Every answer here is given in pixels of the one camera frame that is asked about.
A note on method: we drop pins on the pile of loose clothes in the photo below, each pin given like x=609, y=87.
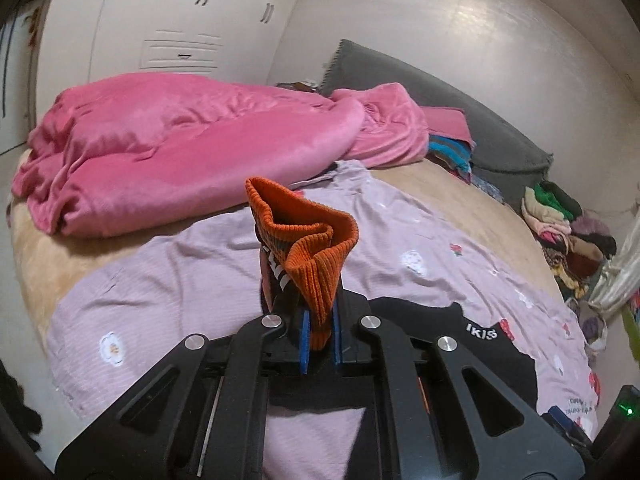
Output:
x=560, y=230

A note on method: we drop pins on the grey pillow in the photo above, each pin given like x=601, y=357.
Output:
x=450, y=90

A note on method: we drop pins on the pink fleece blanket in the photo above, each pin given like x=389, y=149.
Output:
x=175, y=150

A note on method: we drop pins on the stack of folded clothes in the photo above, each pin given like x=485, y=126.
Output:
x=450, y=152

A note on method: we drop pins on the beige fleece bed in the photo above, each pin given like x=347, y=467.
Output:
x=475, y=205

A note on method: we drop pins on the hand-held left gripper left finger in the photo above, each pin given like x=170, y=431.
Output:
x=303, y=345

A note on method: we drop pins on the shiny cream curtain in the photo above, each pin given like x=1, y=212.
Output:
x=617, y=275

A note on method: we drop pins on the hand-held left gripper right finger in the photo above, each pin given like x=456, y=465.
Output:
x=338, y=350

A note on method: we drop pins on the white wardrobe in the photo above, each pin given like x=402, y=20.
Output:
x=150, y=10

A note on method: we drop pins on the lilac printed bed sheet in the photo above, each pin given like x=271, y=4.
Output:
x=200, y=270

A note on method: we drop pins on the black garment with orange trim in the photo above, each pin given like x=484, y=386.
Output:
x=320, y=260

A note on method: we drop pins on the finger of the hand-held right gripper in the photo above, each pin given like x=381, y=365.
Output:
x=567, y=422

